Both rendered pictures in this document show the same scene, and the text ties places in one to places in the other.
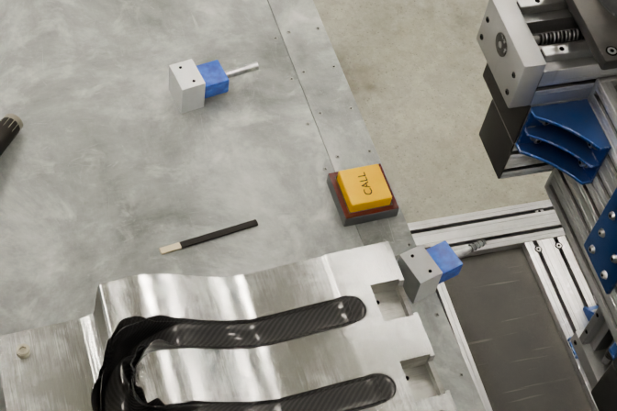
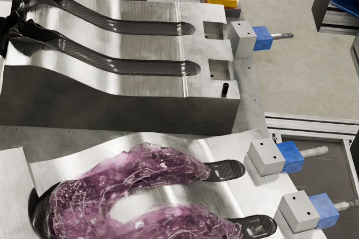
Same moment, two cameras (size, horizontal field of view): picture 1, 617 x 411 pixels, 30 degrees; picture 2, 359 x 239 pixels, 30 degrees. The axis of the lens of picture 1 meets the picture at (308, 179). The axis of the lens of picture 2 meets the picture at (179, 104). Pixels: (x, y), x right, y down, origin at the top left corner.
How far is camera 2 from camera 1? 65 cm
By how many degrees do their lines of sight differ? 15
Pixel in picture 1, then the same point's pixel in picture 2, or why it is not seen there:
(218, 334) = (91, 18)
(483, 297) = (307, 164)
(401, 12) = (298, 29)
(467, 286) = not seen: hidden behind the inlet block
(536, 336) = (338, 192)
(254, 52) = not seen: outside the picture
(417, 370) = (220, 73)
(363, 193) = not seen: outside the picture
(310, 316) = (157, 28)
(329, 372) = (157, 54)
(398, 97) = (285, 69)
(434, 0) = not seen: hidden behind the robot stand
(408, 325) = (220, 44)
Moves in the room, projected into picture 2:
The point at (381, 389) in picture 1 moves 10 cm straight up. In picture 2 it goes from (190, 70) to (199, 22)
